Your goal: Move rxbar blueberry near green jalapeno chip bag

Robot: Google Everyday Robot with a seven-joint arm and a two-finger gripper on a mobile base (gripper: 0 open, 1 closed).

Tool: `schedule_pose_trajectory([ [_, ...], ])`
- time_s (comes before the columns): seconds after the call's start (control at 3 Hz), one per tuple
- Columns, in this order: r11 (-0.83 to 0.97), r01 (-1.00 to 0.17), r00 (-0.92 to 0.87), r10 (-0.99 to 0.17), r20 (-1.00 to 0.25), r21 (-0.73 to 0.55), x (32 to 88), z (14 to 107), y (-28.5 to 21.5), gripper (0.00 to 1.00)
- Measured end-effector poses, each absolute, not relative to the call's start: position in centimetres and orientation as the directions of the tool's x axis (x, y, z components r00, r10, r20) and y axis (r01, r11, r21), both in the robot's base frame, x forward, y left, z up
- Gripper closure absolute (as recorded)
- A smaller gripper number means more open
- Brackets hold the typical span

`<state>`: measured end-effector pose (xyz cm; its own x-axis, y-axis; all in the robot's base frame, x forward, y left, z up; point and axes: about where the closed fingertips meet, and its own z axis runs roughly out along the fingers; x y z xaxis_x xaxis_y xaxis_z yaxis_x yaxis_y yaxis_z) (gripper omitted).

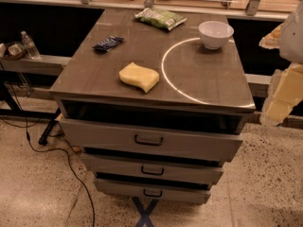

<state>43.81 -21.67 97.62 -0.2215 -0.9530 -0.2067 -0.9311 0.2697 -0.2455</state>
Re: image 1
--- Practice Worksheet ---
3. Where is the blue rxbar blueberry wrapper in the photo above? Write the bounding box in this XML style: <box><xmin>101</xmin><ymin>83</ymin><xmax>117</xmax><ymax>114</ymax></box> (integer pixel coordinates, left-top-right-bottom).
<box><xmin>93</xmin><ymin>36</ymin><xmax>124</xmax><ymax>52</ymax></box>

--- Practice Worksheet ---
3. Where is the dark bowl with items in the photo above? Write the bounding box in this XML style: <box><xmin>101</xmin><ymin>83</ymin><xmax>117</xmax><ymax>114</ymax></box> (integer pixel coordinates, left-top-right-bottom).
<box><xmin>0</xmin><ymin>42</ymin><xmax>26</xmax><ymax>61</ymax></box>

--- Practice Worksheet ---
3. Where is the black floor cable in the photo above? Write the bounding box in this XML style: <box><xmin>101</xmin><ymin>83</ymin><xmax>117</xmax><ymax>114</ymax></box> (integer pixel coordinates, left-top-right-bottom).
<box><xmin>0</xmin><ymin>79</ymin><xmax>97</xmax><ymax>227</ymax></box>

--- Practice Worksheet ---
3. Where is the top grey drawer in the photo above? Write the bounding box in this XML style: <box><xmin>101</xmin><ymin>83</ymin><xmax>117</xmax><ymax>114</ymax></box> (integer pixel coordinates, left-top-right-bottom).
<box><xmin>60</xmin><ymin>118</ymin><xmax>242</xmax><ymax>161</ymax></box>

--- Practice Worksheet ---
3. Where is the green jalapeno chip bag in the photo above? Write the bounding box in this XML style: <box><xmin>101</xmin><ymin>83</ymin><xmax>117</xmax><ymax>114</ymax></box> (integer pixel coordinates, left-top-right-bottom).
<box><xmin>134</xmin><ymin>7</ymin><xmax>187</xmax><ymax>31</ymax></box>

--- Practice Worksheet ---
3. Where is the yellow sponge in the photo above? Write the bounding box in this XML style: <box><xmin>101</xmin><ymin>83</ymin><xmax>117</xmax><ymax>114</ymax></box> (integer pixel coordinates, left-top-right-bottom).
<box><xmin>119</xmin><ymin>62</ymin><xmax>160</xmax><ymax>93</ymax></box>

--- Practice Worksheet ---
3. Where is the grey drawer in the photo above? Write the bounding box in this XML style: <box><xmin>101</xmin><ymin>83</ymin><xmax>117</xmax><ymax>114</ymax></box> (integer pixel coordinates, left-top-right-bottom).
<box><xmin>94</xmin><ymin>179</ymin><xmax>210</xmax><ymax>204</ymax></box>
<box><xmin>81</xmin><ymin>153</ymin><xmax>223</xmax><ymax>185</ymax></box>
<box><xmin>60</xmin><ymin>118</ymin><xmax>242</xmax><ymax>161</ymax></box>

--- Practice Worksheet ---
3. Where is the bottom grey drawer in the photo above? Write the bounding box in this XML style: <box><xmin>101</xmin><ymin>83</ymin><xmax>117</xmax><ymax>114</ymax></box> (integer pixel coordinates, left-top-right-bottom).
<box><xmin>94</xmin><ymin>179</ymin><xmax>210</xmax><ymax>204</ymax></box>

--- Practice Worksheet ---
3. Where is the white bowl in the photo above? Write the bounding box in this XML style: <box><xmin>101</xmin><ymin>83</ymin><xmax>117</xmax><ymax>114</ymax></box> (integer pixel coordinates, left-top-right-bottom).
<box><xmin>198</xmin><ymin>21</ymin><xmax>234</xmax><ymax>50</ymax></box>

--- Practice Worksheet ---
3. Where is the grey side shelf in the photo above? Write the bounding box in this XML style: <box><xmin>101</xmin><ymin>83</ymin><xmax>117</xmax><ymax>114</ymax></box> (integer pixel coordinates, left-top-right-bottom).
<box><xmin>0</xmin><ymin>55</ymin><xmax>71</xmax><ymax>76</ymax></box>

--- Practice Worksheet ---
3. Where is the grey drawer cabinet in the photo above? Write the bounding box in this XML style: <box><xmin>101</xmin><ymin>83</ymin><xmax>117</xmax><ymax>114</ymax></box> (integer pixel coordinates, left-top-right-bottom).
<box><xmin>51</xmin><ymin>9</ymin><xmax>255</xmax><ymax>204</ymax></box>

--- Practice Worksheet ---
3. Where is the clear plastic water bottle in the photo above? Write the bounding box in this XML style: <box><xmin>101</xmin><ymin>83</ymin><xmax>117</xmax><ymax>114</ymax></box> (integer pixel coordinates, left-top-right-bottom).
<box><xmin>21</xmin><ymin>31</ymin><xmax>41</xmax><ymax>60</ymax></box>

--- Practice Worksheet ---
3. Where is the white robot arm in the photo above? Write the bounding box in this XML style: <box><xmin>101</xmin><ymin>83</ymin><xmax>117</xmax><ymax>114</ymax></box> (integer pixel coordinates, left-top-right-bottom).
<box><xmin>258</xmin><ymin>1</ymin><xmax>303</xmax><ymax>126</ymax></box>

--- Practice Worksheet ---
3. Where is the middle grey drawer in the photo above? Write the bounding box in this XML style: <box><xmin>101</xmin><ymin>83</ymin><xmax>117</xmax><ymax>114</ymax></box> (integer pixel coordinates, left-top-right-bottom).
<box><xmin>81</xmin><ymin>153</ymin><xmax>223</xmax><ymax>185</ymax></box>

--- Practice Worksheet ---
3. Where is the blue tape cross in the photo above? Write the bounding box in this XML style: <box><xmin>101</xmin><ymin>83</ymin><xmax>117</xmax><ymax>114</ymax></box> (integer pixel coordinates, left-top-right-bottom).
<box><xmin>133</xmin><ymin>197</ymin><xmax>158</xmax><ymax>227</ymax></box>

